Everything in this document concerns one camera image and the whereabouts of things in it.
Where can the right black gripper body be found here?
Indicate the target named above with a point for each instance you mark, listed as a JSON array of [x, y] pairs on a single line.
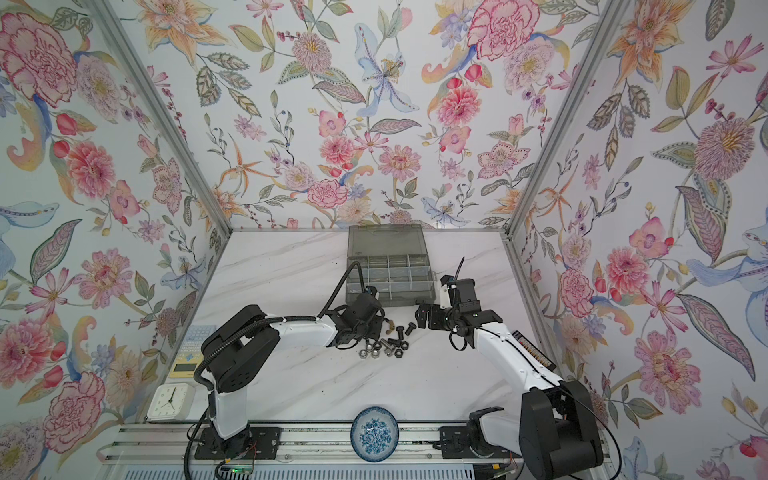
[[454, 318]]

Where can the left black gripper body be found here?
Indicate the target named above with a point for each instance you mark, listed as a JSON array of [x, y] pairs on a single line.
[[371, 330]]

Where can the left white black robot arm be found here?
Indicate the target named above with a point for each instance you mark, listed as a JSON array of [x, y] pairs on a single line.
[[235, 353]]

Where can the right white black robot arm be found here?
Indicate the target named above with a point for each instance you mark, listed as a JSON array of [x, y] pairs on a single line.
[[556, 432]]

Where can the pile of nuts and bolts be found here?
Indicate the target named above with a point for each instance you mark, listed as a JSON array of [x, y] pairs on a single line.
[[388, 347]]

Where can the grey compartment organizer box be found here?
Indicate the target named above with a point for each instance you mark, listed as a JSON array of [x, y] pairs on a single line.
[[394, 260]]

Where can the black case of bits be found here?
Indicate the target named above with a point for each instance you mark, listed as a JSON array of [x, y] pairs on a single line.
[[534, 351]]

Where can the blue patterned ceramic plate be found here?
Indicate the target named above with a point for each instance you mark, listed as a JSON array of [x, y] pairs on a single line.
[[374, 434]]

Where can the yellow grey calculator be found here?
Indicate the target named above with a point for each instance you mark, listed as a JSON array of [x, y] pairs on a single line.
[[189, 355]]

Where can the white analog clock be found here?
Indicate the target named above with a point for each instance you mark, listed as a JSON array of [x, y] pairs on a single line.
[[171, 402]]

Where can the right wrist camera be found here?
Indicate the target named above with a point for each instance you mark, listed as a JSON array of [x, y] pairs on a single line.
[[446, 283]]

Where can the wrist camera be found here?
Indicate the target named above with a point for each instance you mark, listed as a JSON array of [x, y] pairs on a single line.
[[446, 283], [369, 291]]

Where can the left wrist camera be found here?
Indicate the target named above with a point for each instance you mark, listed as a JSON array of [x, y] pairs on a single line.
[[369, 291]]

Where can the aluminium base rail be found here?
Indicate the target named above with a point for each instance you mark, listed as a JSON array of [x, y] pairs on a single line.
[[292, 444]]

